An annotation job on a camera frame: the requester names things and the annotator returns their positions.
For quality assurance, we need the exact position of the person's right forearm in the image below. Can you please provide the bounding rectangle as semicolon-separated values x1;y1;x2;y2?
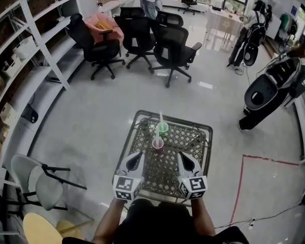
191;198;217;238

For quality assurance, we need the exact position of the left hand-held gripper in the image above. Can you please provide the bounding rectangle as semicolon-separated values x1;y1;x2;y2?
113;151;146;202

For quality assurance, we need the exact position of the yellow round table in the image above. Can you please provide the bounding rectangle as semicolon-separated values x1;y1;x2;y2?
22;212;65;244

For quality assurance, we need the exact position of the white metal shelf unit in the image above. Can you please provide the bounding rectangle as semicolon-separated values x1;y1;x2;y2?
0;0;98;162

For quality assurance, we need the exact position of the person's left forearm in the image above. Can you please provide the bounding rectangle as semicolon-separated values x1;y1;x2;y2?
93;197;129;244

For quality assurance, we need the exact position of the clothes rack with garments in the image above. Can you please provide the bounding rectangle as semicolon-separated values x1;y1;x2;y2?
277;11;299;44

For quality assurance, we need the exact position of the large grey black shell device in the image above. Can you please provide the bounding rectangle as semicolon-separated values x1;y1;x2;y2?
242;24;267;67
243;57;305;117

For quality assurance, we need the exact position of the person's black shirt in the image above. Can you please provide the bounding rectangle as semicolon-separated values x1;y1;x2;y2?
62;198;250;244

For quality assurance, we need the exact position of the pink plastic cup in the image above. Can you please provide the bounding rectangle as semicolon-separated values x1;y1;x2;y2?
151;138;165;150

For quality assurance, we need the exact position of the black floor cable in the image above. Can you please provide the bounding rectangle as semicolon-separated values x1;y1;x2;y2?
215;202;305;230

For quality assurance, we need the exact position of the black mesh waste bin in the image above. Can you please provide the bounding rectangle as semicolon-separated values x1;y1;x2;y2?
24;103;39;124

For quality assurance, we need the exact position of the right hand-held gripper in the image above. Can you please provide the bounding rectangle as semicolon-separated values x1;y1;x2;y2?
177;151;208;201

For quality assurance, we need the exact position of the grey shell chair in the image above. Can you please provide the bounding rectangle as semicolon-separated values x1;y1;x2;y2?
10;154;88;211

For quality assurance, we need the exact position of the large white storage basket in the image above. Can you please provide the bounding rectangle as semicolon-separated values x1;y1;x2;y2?
13;36;38;60

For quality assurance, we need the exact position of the rattan glass-top side table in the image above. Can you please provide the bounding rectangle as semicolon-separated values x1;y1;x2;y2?
116;110;214;205

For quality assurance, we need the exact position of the pink cushion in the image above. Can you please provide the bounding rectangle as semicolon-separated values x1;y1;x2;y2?
85;11;125;44

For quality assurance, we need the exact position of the yellow wooden stool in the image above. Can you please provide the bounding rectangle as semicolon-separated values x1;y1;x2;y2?
56;219;95;239

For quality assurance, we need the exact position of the red floor tape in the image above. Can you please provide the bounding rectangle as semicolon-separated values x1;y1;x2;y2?
230;154;299;225

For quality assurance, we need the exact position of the green plastic cup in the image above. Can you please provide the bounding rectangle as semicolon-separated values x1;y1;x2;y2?
157;122;169;137

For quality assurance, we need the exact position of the white patterned table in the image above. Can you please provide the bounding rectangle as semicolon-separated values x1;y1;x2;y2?
205;6;245;51

